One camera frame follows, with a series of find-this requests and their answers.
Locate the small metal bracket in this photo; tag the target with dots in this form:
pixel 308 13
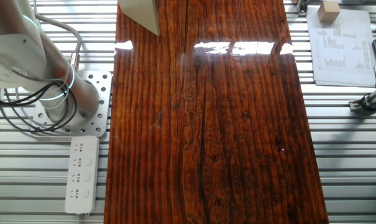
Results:
pixel 302 7

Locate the printed paper sheet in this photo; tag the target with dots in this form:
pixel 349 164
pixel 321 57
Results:
pixel 343 62

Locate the small wooden block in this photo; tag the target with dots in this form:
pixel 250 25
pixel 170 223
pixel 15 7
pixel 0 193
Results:
pixel 328 12

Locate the cream wooden shelf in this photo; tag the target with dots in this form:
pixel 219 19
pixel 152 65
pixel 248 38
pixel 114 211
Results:
pixel 141 15

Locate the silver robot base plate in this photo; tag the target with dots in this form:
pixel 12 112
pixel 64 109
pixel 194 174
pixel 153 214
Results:
pixel 102 93

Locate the brown wooden board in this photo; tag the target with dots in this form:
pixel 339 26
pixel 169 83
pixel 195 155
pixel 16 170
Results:
pixel 206 140

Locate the white power strip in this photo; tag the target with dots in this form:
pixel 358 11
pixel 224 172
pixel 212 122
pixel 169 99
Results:
pixel 82 174

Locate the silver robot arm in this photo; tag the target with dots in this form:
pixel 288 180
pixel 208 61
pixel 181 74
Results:
pixel 20 59

